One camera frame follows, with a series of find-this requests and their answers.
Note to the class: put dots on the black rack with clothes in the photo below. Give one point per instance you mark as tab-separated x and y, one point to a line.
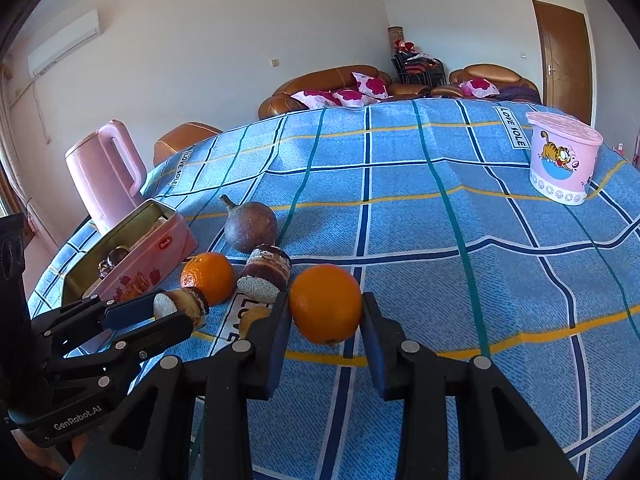
417	67

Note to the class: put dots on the tan longan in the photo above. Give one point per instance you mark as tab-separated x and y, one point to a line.
252	321

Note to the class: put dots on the pink metal tin box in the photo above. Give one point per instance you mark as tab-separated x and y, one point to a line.
140	265

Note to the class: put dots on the tall patterned cylinder vase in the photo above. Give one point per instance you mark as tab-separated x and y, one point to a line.
395	35

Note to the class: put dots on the white air conditioner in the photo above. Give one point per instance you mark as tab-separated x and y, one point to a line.
62	45

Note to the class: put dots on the pink electric kettle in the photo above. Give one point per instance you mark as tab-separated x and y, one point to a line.
100	175

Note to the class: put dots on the chocolate coated cake roll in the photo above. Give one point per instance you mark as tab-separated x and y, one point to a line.
265	270

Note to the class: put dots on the purple blanket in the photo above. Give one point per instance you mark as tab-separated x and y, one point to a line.
520	94

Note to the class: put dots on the white red floral pillow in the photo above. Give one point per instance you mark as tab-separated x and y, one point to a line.
479	87
315	97
352	96
372	85

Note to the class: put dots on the brown leather chair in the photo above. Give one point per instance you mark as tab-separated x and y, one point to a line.
185	137

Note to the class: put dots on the brown wooden door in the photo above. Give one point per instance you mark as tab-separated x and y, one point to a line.
565	55

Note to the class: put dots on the long brown leather sofa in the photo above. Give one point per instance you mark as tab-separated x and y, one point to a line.
320	80

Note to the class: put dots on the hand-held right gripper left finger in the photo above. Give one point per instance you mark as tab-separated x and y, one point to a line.
277	350

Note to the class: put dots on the purple passion fruit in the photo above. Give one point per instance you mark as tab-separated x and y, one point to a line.
250	230

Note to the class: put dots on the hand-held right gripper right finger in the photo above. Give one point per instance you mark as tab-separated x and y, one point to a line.
377	355

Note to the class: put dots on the brown glazed pastry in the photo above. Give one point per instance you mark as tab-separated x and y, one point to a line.
112	261
187	302

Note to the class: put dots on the orange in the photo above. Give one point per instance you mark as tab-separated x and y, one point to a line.
325	305
207	277

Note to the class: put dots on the pink cartoon plastic container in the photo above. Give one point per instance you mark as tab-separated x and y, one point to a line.
560	160

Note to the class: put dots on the brown leather armchair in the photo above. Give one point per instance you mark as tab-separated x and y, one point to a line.
492	72

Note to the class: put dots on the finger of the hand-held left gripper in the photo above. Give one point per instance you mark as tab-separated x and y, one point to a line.
160	332
130	310

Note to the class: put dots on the printed paper leaflet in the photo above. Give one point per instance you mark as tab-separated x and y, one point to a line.
150	230

